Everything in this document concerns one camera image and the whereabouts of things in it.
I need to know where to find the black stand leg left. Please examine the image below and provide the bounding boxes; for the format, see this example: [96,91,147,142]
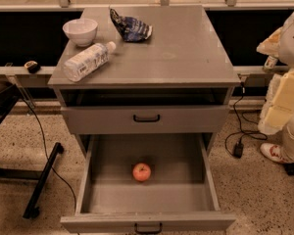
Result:
[23,142,64,219]

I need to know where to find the red apple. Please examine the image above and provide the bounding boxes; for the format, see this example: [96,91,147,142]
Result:
[132,163,151,182]

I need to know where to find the small glass bottle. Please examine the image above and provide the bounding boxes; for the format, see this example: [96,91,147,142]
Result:
[263,56,278,72]

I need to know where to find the black cable left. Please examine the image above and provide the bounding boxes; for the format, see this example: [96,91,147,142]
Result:
[21,96,78,213]

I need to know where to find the white bowl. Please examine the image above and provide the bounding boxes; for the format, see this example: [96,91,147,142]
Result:
[63,18,98,47]

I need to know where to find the black power adapter cable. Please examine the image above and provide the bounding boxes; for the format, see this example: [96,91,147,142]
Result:
[224,81,269,160]

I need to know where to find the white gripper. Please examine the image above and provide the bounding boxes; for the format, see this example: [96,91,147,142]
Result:
[256,28,294,135]

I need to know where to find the white red sneaker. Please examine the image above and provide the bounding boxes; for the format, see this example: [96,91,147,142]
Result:
[260,143,292,164]

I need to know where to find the grey drawer cabinet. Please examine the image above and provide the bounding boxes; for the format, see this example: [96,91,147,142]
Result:
[48,6,239,152]

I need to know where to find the clear plastic water bottle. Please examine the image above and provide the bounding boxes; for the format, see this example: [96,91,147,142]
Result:
[64,41,116,82]

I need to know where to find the crumpled blue chip bag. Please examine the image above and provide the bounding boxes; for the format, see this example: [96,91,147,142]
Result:
[110,9,153,42]

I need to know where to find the open grey middle drawer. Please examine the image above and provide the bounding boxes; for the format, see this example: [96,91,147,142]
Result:
[61,133,235,234]

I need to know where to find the closed grey top drawer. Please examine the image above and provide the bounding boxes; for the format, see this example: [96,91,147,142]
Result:
[61,106,228,134]

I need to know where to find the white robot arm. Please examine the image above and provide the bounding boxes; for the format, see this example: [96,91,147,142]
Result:
[257,12,294,135]

